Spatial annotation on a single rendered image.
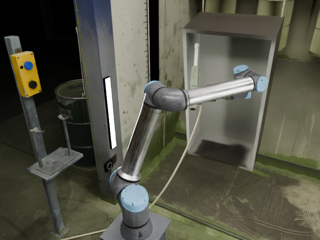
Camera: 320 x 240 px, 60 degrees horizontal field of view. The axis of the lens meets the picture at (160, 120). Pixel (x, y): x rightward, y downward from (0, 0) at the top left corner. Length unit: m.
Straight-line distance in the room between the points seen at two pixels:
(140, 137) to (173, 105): 0.29
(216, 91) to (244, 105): 1.08
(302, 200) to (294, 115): 0.90
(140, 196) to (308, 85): 2.42
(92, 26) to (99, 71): 0.31
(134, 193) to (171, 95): 0.58
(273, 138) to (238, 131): 0.69
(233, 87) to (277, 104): 1.86
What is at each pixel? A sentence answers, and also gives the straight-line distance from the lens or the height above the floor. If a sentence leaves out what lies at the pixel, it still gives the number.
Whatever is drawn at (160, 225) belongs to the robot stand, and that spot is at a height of 0.64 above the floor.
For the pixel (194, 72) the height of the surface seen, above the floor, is 1.38.
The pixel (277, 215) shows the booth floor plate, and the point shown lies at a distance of 2.82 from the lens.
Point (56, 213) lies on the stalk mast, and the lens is 2.52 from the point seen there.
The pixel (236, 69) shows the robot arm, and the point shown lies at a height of 1.45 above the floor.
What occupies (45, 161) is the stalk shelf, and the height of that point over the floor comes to 0.79.
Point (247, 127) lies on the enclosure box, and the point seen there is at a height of 0.70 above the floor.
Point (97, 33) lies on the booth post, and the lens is 2.03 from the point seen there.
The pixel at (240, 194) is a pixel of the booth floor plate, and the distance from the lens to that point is 2.91.
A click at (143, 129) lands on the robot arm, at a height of 1.21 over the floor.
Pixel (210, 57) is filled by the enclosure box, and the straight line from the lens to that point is 2.38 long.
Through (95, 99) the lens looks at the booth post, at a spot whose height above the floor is 1.09.
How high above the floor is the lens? 1.97
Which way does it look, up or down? 28 degrees down
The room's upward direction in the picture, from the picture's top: straight up
